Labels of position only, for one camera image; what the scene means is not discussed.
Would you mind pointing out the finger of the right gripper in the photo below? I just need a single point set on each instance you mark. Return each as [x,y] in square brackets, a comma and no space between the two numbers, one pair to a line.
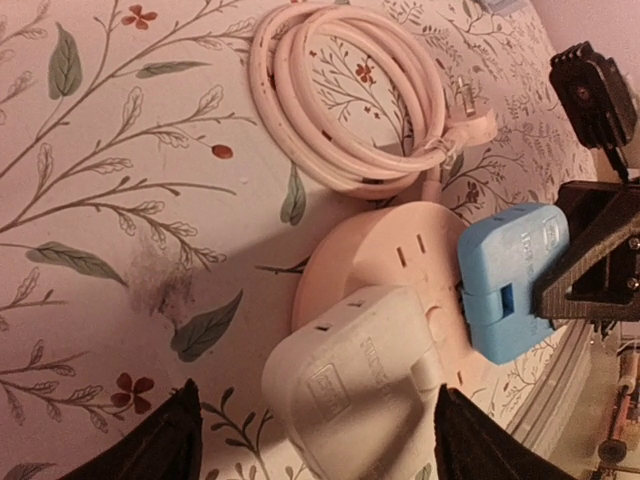
[597,275]

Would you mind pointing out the white plug adapter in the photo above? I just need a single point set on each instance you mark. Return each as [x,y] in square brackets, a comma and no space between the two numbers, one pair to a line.
[355,389]

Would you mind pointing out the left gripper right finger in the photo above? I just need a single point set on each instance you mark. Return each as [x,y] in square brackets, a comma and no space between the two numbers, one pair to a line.
[470,445]

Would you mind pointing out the pink round socket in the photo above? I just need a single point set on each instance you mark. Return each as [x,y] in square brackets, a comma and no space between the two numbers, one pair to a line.
[414,245]

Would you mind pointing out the cyan plug adapter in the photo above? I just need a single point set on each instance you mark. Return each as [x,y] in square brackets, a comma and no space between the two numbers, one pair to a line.
[500,259]

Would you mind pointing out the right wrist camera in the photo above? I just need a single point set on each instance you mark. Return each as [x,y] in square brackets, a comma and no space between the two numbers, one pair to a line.
[597,101]

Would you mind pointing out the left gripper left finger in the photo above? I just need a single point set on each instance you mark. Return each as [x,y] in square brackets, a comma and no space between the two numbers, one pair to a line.
[166,445]

